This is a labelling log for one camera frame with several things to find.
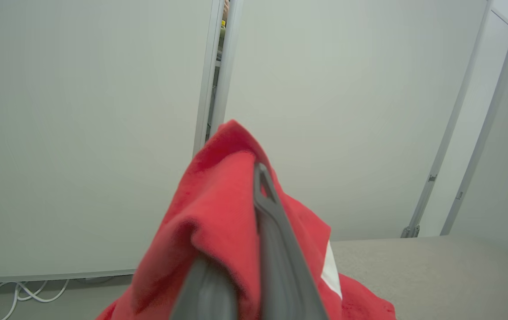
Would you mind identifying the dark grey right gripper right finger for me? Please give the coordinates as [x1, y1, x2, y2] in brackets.
[253, 162, 328, 320]

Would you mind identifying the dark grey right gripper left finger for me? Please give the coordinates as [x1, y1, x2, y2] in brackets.
[170, 258, 239, 320]

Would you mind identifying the red garment with white stripes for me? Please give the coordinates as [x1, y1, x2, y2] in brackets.
[96, 119, 397, 320]

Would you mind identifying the white floor cable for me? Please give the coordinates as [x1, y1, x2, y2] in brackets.
[0, 279, 70, 320]

